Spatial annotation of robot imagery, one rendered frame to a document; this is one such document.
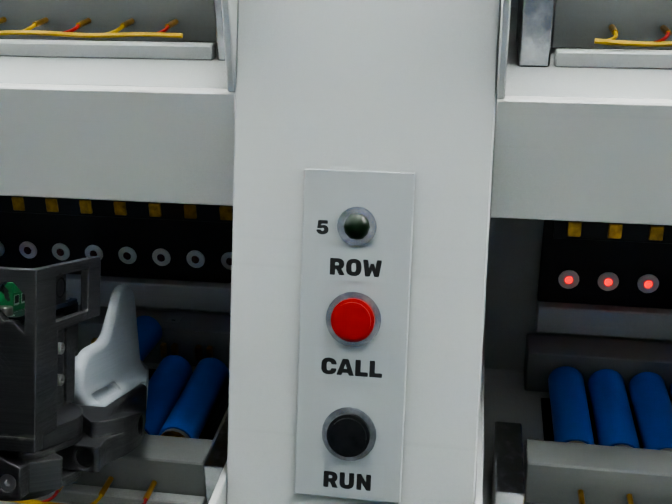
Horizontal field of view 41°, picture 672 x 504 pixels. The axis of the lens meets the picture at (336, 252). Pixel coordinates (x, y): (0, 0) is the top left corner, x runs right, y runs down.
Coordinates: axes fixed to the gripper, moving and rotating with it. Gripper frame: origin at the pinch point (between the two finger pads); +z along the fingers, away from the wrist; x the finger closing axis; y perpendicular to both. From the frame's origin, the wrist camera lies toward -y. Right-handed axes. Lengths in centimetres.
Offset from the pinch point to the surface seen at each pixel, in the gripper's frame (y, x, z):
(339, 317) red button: 5.5, -12.9, -9.3
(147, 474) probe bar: -3.1, -3.7, -3.6
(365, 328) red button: 5.1, -13.8, -9.3
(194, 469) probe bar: -2.6, -5.9, -3.8
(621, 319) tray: 3.4, -25.8, 8.1
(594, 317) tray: 3.5, -24.3, 8.1
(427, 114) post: 12.8, -15.7, -8.9
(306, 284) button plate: 6.6, -11.5, -8.9
